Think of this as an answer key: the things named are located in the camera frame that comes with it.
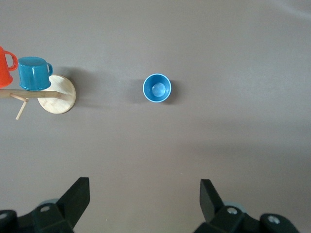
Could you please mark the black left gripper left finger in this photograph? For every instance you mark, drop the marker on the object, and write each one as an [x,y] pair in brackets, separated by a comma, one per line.
[65,213]

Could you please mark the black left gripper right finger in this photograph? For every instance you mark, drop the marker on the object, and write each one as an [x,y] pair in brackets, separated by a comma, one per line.
[218,218]

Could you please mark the small blue plastic cup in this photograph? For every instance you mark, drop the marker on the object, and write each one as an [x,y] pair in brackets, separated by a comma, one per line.
[157,88]

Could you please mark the wooden mug tree stand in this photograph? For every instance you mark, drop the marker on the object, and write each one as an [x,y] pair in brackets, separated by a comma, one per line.
[59,97]

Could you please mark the blue enamel mug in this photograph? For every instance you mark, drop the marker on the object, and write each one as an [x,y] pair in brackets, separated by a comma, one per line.
[32,75]

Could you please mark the red enamel mug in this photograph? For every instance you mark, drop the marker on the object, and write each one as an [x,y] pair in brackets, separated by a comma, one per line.
[4,70]

